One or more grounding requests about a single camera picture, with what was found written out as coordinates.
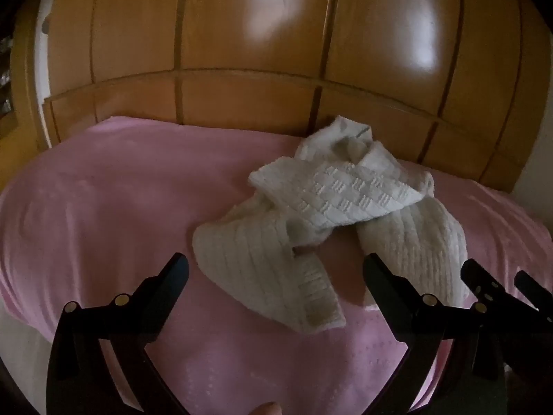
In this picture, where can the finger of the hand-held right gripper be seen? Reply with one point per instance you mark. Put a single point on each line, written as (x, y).
(473, 274)
(529, 285)

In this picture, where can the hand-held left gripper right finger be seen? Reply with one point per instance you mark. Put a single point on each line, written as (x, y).
(379, 280)

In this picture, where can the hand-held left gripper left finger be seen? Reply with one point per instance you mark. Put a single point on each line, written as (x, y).
(178, 273)

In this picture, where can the white ribbed towel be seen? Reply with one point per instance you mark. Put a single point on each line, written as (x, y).
(337, 194)

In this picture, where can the person's left hand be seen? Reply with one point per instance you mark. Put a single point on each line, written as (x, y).
(267, 410)

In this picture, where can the pink blanket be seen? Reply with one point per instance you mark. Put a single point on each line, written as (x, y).
(108, 207)

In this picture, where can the wooden headboard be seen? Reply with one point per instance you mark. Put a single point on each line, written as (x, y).
(242, 95)

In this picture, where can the wooden framed window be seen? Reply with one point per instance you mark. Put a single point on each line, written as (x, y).
(5, 78)

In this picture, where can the wooden wardrobe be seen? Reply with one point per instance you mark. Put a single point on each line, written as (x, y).
(259, 17)

